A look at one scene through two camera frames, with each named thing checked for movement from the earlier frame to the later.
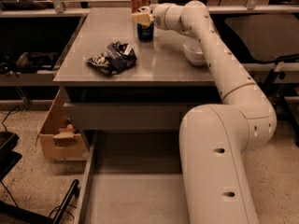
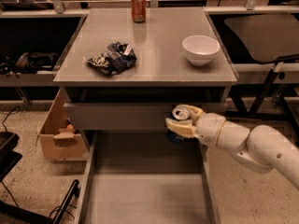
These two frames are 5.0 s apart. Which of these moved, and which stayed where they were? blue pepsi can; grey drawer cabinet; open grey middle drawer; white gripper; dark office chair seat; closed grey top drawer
Moved: white gripper; blue pepsi can
Stayed: open grey middle drawer; dark office chair seat; closed grey top drawer; grey drawer cabinet
